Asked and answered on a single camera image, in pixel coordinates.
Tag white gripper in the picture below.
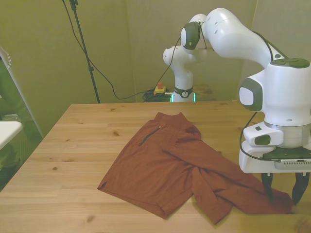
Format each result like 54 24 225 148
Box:
239 140 311 205

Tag rust red shirt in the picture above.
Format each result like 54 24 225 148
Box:
97 111 295 225

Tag yellow emergency stop button box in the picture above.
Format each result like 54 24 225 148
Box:
154 82 166 96

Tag black tripod pole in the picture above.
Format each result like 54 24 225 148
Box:
69 0 101 104

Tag white side table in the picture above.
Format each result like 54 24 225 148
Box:
0 120 24 150

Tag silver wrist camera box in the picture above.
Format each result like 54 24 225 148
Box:
261 147 311 171

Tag dark floor cable bundle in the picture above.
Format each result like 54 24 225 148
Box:
141 89 172 103

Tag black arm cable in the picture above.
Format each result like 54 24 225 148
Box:
152 20 291 161

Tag black tripod cable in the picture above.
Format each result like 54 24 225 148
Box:
62 0 148 100

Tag white slanted frame bar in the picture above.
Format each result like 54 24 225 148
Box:
0 47 44 140

